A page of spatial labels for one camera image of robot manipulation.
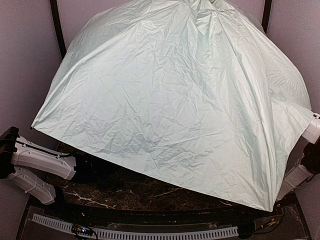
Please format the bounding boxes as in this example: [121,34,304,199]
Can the small green circuit board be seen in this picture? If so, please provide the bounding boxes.
[71,224,94,238]

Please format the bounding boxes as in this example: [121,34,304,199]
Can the grey slotted cable duct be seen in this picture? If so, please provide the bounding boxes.
[31,213,239,240]

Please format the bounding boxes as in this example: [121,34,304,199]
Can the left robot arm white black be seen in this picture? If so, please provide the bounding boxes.
[0,126,99,205]

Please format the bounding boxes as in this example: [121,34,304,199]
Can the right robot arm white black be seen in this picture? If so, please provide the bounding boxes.
[276,113,320,201]

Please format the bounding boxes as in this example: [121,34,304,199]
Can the black corner post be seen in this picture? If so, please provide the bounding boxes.
[261,0,272,33]
[49,0,67,59]

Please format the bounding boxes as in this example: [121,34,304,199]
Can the black front frame rail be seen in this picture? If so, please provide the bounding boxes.
[30,192,299,226]

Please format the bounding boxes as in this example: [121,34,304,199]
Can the mint green folding umbrella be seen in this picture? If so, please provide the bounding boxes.
[32,0,313,212]

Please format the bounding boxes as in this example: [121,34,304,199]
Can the right black corner post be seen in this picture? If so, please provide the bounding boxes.
[261,0,272,33]

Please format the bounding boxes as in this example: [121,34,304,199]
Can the left black corner post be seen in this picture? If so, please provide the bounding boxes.
[49,0,67,59]

